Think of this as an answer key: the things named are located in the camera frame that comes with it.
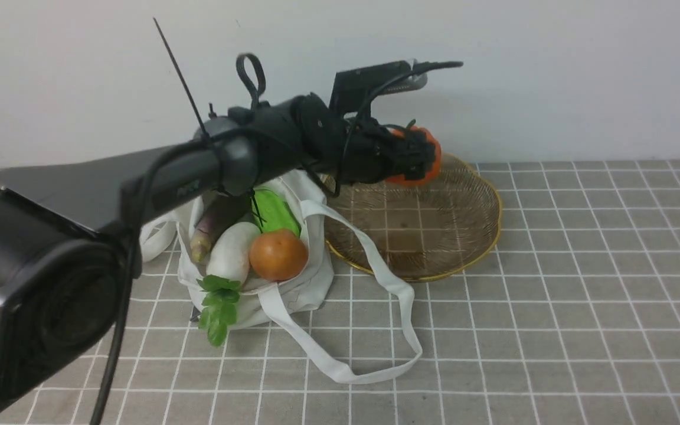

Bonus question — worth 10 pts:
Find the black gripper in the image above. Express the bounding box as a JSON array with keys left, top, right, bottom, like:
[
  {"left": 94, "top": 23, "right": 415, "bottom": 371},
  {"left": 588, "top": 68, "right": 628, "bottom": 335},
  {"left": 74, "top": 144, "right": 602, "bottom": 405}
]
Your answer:
[{"left": 340, "top": 121, "right": 436, "bottom": 185}]

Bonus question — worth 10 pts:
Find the orange toy pumpkin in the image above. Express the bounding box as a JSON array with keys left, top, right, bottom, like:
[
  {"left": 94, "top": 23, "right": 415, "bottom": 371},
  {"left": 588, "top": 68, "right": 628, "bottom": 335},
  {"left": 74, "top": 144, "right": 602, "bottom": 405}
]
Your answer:
[{"left": 385, "top": 123, "right": 442, "bottom": 187}]

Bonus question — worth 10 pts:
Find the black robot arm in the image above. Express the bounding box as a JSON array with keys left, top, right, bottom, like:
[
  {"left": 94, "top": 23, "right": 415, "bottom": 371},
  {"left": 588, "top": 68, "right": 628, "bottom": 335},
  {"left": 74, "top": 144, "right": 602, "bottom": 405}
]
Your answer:
[{"left": 0, "top": 94, "right": 441, "bottom": 412}]

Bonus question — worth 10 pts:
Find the white canvas tote bag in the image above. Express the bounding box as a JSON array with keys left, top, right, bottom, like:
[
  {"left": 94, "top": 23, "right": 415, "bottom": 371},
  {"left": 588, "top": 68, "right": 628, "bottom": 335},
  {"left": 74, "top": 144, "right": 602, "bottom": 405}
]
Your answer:
[{"left": 140, "top": 171, "right": 423, "bottom": 385}]

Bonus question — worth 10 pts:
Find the green toy vegetable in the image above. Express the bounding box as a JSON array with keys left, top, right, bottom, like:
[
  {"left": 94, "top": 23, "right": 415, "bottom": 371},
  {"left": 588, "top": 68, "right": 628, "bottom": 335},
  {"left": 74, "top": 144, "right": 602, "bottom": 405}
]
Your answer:
[{"left": 251, "top": 188, "right": 300, "bottom": 237}]

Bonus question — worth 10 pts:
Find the orange-brown toy tomato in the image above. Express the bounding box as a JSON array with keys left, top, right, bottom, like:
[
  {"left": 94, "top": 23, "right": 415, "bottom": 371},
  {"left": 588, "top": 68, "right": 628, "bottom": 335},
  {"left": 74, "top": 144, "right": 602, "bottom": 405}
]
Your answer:
[{"left": 249, "top": 229, "right": 309, "bottom": 282}]

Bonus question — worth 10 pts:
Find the white toy radish with leaves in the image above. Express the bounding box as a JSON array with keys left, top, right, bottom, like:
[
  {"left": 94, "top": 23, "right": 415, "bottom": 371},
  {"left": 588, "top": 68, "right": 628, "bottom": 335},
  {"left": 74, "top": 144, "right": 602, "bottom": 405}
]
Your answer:
[{"left": 198, "top": 221, "right": 261, "bottom": 346}]

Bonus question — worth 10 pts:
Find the grey checked tablecloth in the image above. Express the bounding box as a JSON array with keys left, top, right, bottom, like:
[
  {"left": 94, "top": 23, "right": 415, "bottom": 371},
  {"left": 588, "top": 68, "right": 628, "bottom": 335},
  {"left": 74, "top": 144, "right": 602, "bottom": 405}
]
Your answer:
[{"left": 103, "top": 161, "right": 680, "bottom": 424}]

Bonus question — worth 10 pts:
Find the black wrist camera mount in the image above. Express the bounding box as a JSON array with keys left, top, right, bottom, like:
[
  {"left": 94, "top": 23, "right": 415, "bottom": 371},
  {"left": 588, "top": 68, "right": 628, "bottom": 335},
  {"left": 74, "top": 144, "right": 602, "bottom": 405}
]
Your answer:
[{"left": 329, "top": 59, "right": 463, "bottom": 117}]

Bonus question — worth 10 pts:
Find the black cable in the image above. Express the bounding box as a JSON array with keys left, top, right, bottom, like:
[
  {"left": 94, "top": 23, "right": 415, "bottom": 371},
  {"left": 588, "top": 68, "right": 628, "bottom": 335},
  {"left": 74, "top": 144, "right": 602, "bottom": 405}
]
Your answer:
[{"left": 89, "top": 139, "right": 240, "bottom": 425}]

